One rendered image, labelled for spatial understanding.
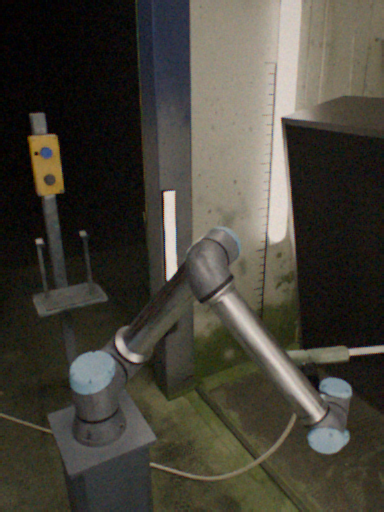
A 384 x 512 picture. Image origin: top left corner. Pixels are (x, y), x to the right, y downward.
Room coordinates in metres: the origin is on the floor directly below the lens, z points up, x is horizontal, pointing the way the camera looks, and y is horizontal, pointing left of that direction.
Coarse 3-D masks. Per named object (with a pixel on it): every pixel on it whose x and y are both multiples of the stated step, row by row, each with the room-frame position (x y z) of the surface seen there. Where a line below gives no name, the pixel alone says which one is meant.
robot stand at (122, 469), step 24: (72, 408) 1.26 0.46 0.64; (72, 432) 1.14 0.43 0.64; (144, 432) 1.14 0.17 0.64; (72, 456) 1.03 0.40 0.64; (96, 456) 1.03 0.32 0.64; (120, 456) 1.04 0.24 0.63; (144, 456) 1.10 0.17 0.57; (72, 480) 1.00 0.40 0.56; (96, 480) 1.01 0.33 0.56; (120, 480) 1.05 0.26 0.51; (144, 480) 1.09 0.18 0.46; (72, 504) 1.11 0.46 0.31; (96, 504) 1.00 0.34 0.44; (120, 504) 1.04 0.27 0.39; (144, 504) 1.09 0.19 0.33
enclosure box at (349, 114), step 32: (352, 96) 1.82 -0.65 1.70; (288, 128) 1.72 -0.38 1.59; (320, 128) 1.52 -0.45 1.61; (352, 128) 1.40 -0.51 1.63; (288, 160) 1.71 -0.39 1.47; (320, 160) 1.82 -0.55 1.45; (352, 160) 1.87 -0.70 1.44; (288, 192) 1.72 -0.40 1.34; (320, 192) 1.83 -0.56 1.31; (352, 192) 1.89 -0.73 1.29; (320, 224) 1.84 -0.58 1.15; (352, 224) 1.90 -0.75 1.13; (320, 256) 1.86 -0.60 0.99; (352, 256) 1.92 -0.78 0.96; (320, 288) 1.87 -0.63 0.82; (352, 288) 1.94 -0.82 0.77; (320, 320) 1.89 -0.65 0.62; (352, 320) 1.97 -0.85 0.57; (352, 384) 1.58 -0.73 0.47
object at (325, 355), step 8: (288, 352) 1.33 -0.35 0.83; (296, 352) 1.32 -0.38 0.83; (304, 352) 1.32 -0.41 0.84; (312, 352) 1.32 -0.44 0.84; (320, 352) 1.31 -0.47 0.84; (328, 352) 1.31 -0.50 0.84; (336, 352) 1.31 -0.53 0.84; (344, 352) 1.31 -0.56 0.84; (352, 352) 1.32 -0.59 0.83; (360, 352) 1.32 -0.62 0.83; (368, 352) 1.33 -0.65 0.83; (376, 352) 1.33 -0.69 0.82; (296, 360) 1.29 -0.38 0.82; (304, 360) 1.30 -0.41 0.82; (312, 360) 1.30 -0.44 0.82; (320, 360) 1.30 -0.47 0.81; (328, 360) 1.30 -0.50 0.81; (336, 360) 1.31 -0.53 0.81; (344, 360) 1.31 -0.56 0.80
